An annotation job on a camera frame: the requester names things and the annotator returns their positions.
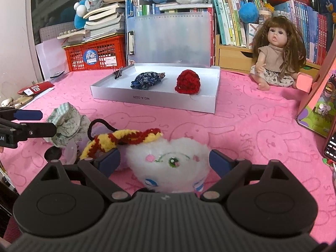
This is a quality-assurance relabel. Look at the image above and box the clear plastic hair clip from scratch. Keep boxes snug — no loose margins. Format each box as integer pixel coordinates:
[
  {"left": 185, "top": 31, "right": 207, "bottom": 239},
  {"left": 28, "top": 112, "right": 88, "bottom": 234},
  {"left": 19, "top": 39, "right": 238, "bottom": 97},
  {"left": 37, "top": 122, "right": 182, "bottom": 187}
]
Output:
[{"left": 62, "top": 139, "right": 79, "bottom": 163}]

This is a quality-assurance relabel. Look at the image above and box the translucent plastic file case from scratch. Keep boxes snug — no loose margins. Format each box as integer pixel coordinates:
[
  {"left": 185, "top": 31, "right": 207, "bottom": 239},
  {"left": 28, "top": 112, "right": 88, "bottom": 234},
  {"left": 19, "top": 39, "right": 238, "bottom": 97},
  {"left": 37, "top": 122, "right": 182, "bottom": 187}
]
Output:
[{"left": 125, "top": 12, "right": 215, "bottom": 67}]

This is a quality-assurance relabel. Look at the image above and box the black smartphone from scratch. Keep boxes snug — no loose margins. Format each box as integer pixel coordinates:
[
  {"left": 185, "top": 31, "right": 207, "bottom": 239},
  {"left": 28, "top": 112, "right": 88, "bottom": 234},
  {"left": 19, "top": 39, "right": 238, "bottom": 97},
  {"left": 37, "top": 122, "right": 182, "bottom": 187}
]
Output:
[{"left": 323, "top": 133, "right": 336, "bottom": 161}]

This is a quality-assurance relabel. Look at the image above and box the row of books behind case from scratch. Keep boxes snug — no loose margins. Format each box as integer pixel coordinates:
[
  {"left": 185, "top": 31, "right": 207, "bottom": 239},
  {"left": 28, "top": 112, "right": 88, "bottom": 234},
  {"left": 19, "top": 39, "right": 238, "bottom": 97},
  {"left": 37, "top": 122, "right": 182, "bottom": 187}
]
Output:
[{"left": 125, "top": 0, "right": 215, "bottom": 17}]

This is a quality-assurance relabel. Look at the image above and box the green checkered cloth scrunchie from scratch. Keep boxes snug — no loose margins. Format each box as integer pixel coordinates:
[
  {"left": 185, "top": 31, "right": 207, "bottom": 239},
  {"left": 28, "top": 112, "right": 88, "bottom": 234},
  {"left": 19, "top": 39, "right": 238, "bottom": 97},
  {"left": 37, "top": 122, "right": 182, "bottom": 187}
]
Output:
[{"left": 47, "top": 103, "right": 91, "bottom": 148}]

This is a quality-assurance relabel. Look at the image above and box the pink foam block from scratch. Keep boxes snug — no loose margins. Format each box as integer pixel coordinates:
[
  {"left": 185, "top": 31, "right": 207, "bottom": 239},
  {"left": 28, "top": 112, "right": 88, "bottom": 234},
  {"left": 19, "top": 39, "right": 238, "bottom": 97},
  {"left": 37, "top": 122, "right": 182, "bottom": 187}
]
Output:
[{"left": 296, "top": 73, "right": 313, "bottom": 93}]

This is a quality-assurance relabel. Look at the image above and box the dark blue patterned scrunchie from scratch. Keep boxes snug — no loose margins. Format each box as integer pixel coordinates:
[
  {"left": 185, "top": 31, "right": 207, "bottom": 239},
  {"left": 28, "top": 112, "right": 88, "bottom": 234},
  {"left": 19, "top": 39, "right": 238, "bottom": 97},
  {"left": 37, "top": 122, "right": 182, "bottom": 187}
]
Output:
[{"left": 131, "top": 71, "right": 166, "bottom": 90}]

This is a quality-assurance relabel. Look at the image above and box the red crocheted hat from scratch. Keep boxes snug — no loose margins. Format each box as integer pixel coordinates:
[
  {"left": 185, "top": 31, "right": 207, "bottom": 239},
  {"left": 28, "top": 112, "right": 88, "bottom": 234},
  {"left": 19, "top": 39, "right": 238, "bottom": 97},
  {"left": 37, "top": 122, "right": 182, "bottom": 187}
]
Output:
[{"left": 175, "top": 70, "right": 201, "bottom": 94}]

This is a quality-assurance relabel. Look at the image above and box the pink rabbit-print blanket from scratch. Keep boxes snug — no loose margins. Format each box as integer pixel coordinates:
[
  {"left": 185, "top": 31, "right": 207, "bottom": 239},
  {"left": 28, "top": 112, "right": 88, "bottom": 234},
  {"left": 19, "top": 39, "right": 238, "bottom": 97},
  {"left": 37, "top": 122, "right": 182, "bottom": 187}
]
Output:
[{"left": 0, "top": 67, "right": 336, "bottom": 242}]

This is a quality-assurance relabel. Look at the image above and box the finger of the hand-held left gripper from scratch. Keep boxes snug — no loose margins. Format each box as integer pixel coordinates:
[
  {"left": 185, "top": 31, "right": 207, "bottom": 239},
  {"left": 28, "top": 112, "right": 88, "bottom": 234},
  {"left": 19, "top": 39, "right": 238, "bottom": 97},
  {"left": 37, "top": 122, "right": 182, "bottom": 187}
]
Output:
[
  {"left": 0, "top": 118, "right": 58, "bottom": 143},
  {"left": 0, "top": 107, "right": 43, "bottom": 121}
]

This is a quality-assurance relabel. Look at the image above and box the brown-haired baby doll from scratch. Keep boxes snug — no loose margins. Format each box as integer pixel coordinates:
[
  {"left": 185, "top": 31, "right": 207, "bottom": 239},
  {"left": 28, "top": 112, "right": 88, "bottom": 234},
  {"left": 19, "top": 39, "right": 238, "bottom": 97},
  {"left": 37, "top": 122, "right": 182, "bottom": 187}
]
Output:
[{"left": 248, "top": 15, "right": 307, "bottom": 91}]

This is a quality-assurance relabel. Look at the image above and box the black round disc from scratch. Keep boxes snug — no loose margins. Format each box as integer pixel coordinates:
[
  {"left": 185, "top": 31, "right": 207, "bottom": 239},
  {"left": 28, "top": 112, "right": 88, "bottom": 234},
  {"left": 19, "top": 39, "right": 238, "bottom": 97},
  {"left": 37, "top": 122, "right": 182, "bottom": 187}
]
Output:
[{"left": 44, "top": 147, "right": 62, "bottom": 162}]

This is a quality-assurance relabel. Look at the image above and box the red paper packet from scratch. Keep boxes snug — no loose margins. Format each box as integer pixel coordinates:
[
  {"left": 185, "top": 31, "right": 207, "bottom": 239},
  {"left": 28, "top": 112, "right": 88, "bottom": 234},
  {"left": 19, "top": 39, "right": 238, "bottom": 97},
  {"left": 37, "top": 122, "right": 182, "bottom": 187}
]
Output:
[{"left": 17, "top": 82, "right": 55, "bottom": 96}]

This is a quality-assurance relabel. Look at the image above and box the blue white cat plush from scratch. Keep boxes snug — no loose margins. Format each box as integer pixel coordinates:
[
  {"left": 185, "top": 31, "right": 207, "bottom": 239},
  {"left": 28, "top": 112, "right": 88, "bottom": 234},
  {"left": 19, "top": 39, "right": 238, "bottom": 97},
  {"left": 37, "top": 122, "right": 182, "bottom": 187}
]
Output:
[{"left": 73, "top": 0, "right": 91, "bottom": 30}]

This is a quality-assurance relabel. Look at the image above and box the wooden desk shelf with drawer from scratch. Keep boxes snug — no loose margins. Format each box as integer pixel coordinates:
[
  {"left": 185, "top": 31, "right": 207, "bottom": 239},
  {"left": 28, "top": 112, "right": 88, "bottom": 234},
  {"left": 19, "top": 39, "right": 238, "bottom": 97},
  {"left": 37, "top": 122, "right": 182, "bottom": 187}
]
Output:
[{"left": 215, "top": 34, "right": 321, "bottom": 74}]

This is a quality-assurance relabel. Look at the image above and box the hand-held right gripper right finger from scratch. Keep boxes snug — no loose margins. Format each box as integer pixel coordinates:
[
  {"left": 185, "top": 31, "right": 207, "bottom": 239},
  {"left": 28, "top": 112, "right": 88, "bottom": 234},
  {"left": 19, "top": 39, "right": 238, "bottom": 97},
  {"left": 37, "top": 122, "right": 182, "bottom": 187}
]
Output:
[{"left": 200, "top": 149, "right": 295, "bottom": 202}]

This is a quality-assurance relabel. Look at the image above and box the grey grid cutting mat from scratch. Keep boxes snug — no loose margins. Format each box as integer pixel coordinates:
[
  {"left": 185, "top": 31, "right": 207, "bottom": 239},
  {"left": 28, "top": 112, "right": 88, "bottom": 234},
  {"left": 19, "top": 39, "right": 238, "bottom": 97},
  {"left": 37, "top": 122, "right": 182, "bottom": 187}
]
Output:
[{"left": 39, "top": 27, "right": 77, "bottom": 43}]

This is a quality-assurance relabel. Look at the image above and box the stack of worn books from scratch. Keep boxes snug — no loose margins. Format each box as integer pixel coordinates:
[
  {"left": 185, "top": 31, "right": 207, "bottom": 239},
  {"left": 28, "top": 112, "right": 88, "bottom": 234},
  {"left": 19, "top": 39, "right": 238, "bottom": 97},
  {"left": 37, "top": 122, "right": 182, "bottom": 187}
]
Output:
[{"left": 57, "top": 2, "right": 126, "bottom": 43}]

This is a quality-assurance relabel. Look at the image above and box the white fluffy plush face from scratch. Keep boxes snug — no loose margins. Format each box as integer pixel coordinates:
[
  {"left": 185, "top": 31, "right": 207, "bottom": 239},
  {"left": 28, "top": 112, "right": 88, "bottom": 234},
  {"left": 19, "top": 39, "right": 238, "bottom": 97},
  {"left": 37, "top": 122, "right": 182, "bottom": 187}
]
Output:
[{"left": 118, "top": 133, "right": 212, "bottom": 193}]

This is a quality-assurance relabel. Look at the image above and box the row of blue red books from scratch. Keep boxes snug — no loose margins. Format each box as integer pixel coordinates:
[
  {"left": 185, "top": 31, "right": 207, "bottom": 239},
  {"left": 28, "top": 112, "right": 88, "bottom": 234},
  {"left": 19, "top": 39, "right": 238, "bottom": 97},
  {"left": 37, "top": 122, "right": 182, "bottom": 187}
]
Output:
[{"left": 272, "top": 0, "right": 332, "bottom": 66}]

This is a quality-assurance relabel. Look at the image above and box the red plastic crate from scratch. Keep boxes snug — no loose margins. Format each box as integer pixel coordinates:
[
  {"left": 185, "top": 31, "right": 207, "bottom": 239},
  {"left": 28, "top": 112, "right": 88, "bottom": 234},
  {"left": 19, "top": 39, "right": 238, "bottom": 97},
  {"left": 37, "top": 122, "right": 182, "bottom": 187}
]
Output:
[{"left": 62, "top": 35, "right": 127, "bottom": 72}]

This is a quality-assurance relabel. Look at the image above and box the pink toy package box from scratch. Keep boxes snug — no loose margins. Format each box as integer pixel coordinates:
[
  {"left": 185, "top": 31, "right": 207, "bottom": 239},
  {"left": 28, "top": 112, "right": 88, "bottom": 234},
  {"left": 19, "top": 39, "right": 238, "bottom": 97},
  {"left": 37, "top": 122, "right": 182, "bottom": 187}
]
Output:
[{"left": 297, "top": 48, "right": 336, "bottom": 138}]

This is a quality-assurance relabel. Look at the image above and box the white cardboard box tray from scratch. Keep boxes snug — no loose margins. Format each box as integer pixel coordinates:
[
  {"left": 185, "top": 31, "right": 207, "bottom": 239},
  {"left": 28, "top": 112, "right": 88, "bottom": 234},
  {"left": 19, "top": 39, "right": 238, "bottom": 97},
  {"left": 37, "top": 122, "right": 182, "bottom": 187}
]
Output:
[{"left": 91, "top": 63, "right": 221, "bottom": 114}]

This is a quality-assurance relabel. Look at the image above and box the large blue plush toy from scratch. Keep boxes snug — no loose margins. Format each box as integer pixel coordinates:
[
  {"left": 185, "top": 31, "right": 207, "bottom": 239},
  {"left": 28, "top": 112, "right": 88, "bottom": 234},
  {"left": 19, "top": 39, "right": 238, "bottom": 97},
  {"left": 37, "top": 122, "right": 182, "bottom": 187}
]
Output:
[{"left": 221, "top": 0, "right": 265, "bottom": 23}]

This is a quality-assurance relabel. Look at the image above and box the red yellow striped scarf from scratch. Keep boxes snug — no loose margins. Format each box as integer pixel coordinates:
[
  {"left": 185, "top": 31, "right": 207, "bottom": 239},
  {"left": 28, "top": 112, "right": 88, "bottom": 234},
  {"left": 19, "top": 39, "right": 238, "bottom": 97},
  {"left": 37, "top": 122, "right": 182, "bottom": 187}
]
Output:
[{"left": 79, "top": 119, "right": 164, "bottom": 161}]

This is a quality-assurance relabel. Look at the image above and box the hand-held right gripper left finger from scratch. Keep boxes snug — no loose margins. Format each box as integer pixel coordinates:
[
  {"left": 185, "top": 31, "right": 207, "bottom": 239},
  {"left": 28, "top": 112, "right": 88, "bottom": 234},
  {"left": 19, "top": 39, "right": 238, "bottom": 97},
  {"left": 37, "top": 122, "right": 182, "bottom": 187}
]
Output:
[{"left": 39, "top": 148, "right": 132, "bottom": 203}]

